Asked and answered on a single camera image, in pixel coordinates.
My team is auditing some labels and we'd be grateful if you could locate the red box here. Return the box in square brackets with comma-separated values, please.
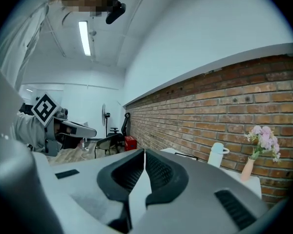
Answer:
[124, 135, 138, 152]

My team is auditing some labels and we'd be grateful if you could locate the pink flower bunch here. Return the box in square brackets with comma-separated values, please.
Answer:
[243, 125, 282, 163]

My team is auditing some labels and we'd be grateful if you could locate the long ceiling light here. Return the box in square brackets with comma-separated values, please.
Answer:
[78, 20, 92, 57]

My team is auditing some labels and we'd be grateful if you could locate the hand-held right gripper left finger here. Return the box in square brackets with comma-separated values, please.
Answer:
[48, 148, 145, 234]

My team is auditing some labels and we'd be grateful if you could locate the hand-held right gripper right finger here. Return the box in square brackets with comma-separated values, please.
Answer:
[139, 149, 269, 234]

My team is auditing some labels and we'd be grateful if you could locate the black mesh office chair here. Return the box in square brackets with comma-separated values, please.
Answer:
[94, 112, 132, 158]

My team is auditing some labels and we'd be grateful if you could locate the person's torso in grey jacket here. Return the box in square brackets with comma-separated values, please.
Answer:
[0, 0, 73, 95]

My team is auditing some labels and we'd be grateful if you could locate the white mug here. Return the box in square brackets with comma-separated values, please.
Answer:
[207, 142, 230, 168]

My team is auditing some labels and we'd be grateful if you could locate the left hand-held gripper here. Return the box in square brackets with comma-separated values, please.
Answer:
[31, 93, 97, 157]

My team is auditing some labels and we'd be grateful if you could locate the black standing fan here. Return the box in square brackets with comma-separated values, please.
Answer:
[101, 103, 112, 137]

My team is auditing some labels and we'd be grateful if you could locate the black head-worn camera mount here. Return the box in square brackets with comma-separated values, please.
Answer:
[105, 0, 126, 25]

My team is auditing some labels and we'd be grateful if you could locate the pink vase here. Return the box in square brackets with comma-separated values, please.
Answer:
[240, 156, 256, 183]

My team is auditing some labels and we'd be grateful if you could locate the person's left forearm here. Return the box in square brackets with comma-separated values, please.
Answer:
[13, 112, 48, 152]

